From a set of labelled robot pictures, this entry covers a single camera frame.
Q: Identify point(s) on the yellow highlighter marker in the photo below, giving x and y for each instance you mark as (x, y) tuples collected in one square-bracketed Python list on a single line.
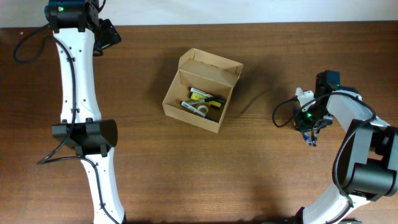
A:
[(196, 96)]

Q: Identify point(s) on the black sharpie marker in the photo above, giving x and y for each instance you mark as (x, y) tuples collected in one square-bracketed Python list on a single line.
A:
[(205, 100)]

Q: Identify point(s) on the yellow tape roll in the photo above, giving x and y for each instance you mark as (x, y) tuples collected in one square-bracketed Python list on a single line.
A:
[(203, 108)]

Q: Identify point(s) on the blue whiteboard marker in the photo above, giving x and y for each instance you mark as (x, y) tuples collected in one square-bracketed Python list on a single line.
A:
[(196, 111)]

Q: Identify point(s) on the blue ballpoint pen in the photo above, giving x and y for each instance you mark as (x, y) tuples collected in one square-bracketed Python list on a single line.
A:
[(305, 135)]

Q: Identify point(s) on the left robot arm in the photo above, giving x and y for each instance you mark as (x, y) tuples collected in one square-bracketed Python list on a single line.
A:
[(80, 34)]

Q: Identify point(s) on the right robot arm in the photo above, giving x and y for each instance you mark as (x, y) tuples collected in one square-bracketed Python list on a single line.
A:
[(365, 167)]

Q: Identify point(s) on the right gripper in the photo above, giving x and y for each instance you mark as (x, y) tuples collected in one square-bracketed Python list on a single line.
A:
[(310, 126)]

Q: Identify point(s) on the cardboard box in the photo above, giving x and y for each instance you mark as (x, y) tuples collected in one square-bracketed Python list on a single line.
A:
[(209, 73)]

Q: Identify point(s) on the black whiteboard marker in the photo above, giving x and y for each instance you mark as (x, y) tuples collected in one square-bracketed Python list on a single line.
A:
[(194, 90)]

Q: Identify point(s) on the black ballpoint pen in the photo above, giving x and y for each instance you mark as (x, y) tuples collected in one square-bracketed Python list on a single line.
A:
[(314, 137)]

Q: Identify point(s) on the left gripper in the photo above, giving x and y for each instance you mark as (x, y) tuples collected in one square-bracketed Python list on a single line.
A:
[(109, 35)]

